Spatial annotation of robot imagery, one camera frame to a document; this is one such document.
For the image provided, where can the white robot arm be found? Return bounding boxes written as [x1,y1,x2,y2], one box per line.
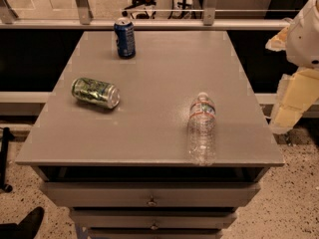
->
[265,0,319,134]

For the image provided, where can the blue soda can upright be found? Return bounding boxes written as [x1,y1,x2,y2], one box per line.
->
[114,17,136,59]

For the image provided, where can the green soda can lying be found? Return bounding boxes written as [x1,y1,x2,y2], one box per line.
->
[71,78,121,109]

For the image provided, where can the clear plastic water bottle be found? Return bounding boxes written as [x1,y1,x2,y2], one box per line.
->
[187,93,216,166]

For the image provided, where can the black office chair base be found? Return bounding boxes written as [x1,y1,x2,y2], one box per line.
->
[122,0,157,19]

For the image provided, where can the grey drawer cabinet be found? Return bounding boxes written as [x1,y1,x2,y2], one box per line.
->
[15,30,286,239]

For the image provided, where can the bottom grey drawer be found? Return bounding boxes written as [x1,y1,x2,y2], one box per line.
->
[89,229,222,239]

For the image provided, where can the middle grey drawer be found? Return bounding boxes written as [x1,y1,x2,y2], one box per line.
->
[71,210,237,229]

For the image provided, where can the black stand leg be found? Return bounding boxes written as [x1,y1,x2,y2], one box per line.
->
[0,127,14,193]

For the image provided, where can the black shoe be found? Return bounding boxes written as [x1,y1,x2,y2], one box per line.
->
[0,206,45,239]

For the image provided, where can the metal railing frame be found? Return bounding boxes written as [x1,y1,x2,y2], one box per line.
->
[0,0,298,30]

